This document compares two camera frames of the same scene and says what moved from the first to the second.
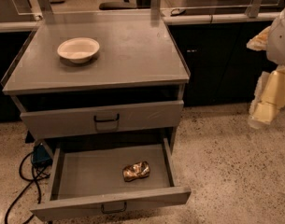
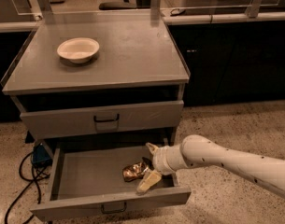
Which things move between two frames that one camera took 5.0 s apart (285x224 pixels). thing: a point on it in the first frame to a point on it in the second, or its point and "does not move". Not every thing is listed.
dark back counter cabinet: x=223 y=71 does not move
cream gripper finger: x=259 y=43 to x=153 y=148
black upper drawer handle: x=106 y=120 does not move
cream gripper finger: x=274 y=92 to x=149 y=180
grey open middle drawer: x=88 y=180 does not move
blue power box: x=41 y=158 does not move
